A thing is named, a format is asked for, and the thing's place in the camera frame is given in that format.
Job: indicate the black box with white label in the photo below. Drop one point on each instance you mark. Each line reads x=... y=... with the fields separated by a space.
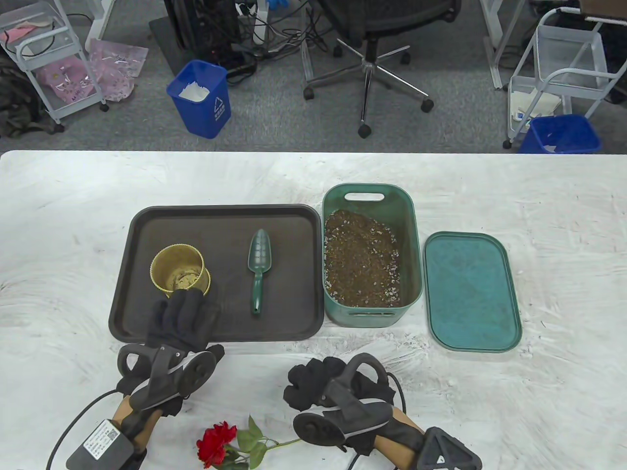
x=100 y=445

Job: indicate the brown cardboard box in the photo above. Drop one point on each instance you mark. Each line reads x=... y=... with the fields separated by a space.
x=605 y=7

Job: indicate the green plastic trowel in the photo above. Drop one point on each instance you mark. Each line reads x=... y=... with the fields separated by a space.
x=259 y=254

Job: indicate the pink plastic bag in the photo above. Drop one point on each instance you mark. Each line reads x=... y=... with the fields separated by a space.
x=63 y=78
x=117 y=68

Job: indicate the grey handheld controller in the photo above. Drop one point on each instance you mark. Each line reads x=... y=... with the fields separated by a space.
x=343 y=421
x=196 y=364

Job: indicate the dark brown tray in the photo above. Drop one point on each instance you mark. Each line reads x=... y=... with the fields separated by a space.
x=225 y=235

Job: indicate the pink paper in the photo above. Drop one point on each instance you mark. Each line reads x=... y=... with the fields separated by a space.
x=17 y=33

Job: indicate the black computer tower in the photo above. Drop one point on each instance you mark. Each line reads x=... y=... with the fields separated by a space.
x=205 y=24

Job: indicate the person's right hand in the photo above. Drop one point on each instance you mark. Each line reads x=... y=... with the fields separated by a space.
x=308 y=387

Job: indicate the green bin lid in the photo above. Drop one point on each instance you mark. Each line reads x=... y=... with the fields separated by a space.
x=470 y=293

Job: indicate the red artificial rose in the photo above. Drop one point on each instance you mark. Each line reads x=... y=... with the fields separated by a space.
x=215 y=440

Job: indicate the black floor mat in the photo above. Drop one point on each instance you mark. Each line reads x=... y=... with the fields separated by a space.
x=166 y=44

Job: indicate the gold flower pot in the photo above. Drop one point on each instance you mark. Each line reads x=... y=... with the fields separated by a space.
x=171 y=259

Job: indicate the person's left hand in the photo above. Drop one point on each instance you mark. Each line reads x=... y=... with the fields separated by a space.
x=183 y=318

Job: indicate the black lattice wrist mount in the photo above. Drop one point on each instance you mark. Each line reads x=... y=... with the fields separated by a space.
x=446 y=455

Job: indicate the black office chair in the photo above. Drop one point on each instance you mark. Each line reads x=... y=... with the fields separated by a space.
x=372 y=19

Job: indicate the green plastic bin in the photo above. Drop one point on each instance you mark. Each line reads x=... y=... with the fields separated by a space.
x=411 y=220

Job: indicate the blue trash bin white symbol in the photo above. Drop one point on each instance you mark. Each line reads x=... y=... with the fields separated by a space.
x=205 y=117

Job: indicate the person's left forearm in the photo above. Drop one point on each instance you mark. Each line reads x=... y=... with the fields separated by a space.
x=122 y=416

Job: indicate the brown potting mix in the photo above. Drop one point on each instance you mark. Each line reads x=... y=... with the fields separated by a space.
x=360 y=259

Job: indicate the black backpack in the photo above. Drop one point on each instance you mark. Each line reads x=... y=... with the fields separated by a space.
x=14 y=107

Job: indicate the white desk leg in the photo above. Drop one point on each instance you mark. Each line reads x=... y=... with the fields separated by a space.
x=100 y=19
x=494 y=44

